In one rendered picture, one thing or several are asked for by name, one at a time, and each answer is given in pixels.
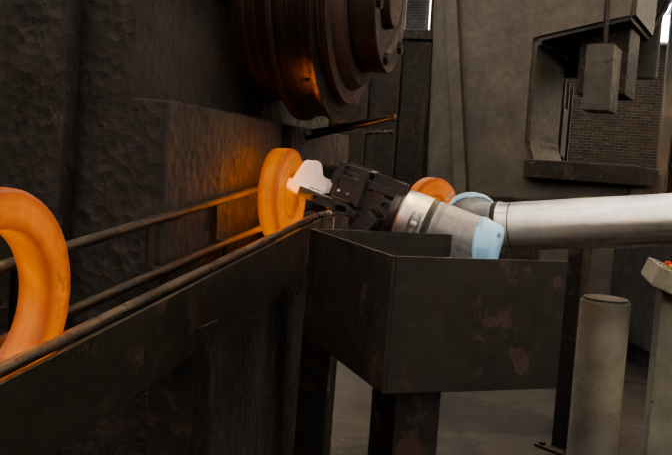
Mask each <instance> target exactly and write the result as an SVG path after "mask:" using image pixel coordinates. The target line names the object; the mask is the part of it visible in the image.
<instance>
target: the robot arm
mask: <svg viewBox="0 0 672 455"><path fill-rule="evenodd" d="M356 166H358V167H361V168H363V169H361V168H358V167H356ZM364 169H366V170H368V171H366V170H364ZM409 186H410V184H407V183H404V182H402V181H399V180H396V179H394V178H391V177H389V176H386V175H383V174H381V173H379V172H377V171H375V170H372V169H369V168H367V167H364V166H362V165H359V164H356V163H354V162H351V161H350V164H348V163H346V162H343V161H340V163H339V165H338V168H337V170H336V171H334V174H333V177H332V179H331V180H330V179H327V178H325V177H324V176H323V170H322V164H321V163H320V162H319V161H317V160H313V161H311V160H306V161H304V162H303V164H302V165H301V167H300V168H299V170H298V171H297V173H296V174H295V176H294V177H293V179H291V178H289V179H288V181H287V185H286V188H287V189H288V190H290V191H292V192H294V193H296V194H298V195H299V196H301V197H304V198H306V199H308V200H310V201H312V202H314V203H317V204H319V205H322V206H325V207H326V208H327V209H329V210H331V211H333V212H335V213H338V214H341V215H344V216H347V217H352V218H353V219H354V220H355V221H356V222H355V223H354V224H353V225H352V226H351V227H350V228H348V229H347V230H364V231H373V230H374V229H375V228H376V227H377V226H379V225H380V224H381V223H382V222H383V221H384V219H383V218H385V221H384V225H383V231H388V232H411V233H435V234H452V242H451V254H450V257H451V258H483V259H498V257H499V254H500V252H505V251H520V250H555V249H589V248H624V247H658V246H672V193H665V194H647V195H629V196H612V197H594V198H577V199H559V200H542V201H524V202H506V203H505V202H493V201H492V200H491V199H490V198H489V197H488V196H486V195H484V194H480V193H476V192H466V193H462V194H459V195H457V196H455V197H454V198H453V199H452V200H451V201H450V202H449V204H447V203H445V202H442V201H439V200H437V199H435V198H432V197H430V196H427V195H424V194H422V193H419V192H417V191H414V190H411V191H409V192H408V194H407V191H408V188H409ZM385 203H387V204H388V207H387V206H384V205H385Z"/></svg>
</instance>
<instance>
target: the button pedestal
mask: <svg viewBox="0 0 672 455"><path fill-rule="evenodd" d="M661 263H662V262H661ZM662 264H664V265H665V266H666V267H668V265H666V264H665V263H662ZM668 268H669V269H667V268H665V267H663V266H661V264H659V263H658V262H657V261H655V260H654V259H653V258H651V257H649V258H648V259H647V261H646V263H645V265H644V267H643V269H642V271H641V274H642V275H643V276H644V277H645V279H646V280H647V281H648V282H649V283H650V284H651V285H652V286H654V287H656V297H655V307H654V318H653V329H652V339H651V350H650V360H649V371H648V381H647V392H646V402H645V413H644V423H643V434H642V445H641V455H672V268H670V267H668Z"/></svg>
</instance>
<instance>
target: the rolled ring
mask: <svg viewBox="0 0 672 455"><path fill-rule="evenodd" d="M0 235H1V236H2V237H3V238H4V239H5V240H6V242H7V243H8V245H9V246H10V248H11V250H12V252H13V255H14V258H15V261H16V265H17V270H18V277H19V294H18V303H17V308H16V313H15V317H14V320H13V323H12V326H11V329H10V331H9V333H8V335H7V337H6V339H5V341H4V343H3V345H2V346H1V348H0V362H1V361H3V360H5V359H7V358H9V357H11V356H14V355H16V354H18V353H20V352H22V351H24V350H26V349H28V348H30V347H33V346H35V345H37V344H39V343H41V342H43V341H45V340H47V339H49V338H52V337H54V336H56V335H58V334H60V333H62V332H63V330H64V327H65V323H66V318H67V313H68V307H69V299H70V263H69V256H68V251H67V246H66V242H65V239H64V236H63V233H62V231H61V228H60V226H59V224H58V222H57V220H56V219H55V217H54V215H53V214H52V213H51V211H50V210H49V209H48V208H47V206H46V205H45V204H44V203H42V202H41V201H40V200H39V199H37V198H36V197H34V196H33V195H31V194H29V193H28V192H25V191H23V190H20V189H15V188H8V187H0Z"/></svg>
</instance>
